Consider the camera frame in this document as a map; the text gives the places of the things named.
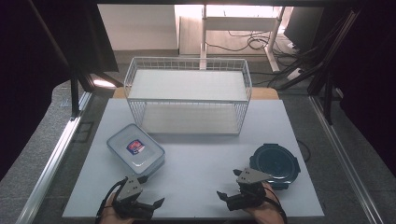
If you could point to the black curtain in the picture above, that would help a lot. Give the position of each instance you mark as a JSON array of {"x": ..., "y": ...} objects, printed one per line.
[
  {"x": 370, "y": 77},
  {"x": 31, "y": 62}
]

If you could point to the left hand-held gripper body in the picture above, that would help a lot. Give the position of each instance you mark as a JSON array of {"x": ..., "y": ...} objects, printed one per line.
[{"x": 130, "y": 189}]

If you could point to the person's left hand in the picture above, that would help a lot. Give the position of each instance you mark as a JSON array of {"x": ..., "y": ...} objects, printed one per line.
[{"x": 109, "y": 214}]

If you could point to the white desk frame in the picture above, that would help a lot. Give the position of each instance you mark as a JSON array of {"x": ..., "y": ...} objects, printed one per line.
[{"x": 239, "y": 23}]

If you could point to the dark blue round lid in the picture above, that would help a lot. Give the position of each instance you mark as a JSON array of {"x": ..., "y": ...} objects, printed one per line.
[{"x": 277, "y": 161}]

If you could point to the black monitor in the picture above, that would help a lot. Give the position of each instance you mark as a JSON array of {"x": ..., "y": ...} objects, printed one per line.
[{"x": 303, "y": 28}]

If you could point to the person's right hand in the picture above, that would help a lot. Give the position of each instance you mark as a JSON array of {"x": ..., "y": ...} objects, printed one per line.
[{"x": 269, "y": 213}]

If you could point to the black stand post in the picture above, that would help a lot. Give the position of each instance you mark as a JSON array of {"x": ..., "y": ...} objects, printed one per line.
[
  {"x": 74, "y": 96},
  {"x": 327, "y": 99}
]

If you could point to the clear rectangular food container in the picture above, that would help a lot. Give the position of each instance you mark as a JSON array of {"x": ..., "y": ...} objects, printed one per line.
[{"x": 146, "y": 161}]

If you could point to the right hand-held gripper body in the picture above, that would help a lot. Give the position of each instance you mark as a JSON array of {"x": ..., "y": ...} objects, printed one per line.
[{"x": 249, "y": 193}]

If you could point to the aluminium rail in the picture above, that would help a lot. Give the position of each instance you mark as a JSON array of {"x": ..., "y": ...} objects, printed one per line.
[
  {"x": 53, "y": 161},
  {"x": 342, "y": 158}
]

